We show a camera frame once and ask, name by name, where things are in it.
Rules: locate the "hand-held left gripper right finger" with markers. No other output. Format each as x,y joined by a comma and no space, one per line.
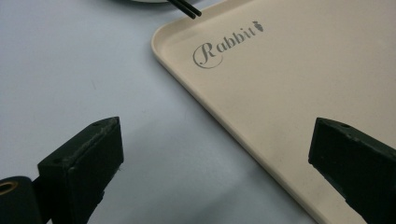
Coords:
358,161

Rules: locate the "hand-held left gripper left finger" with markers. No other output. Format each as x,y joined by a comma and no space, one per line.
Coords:
81,168

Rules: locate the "beige plastic tray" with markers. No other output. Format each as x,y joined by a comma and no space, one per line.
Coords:
280,93

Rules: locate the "black chopstick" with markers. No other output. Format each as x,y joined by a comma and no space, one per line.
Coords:
183,10
192,7

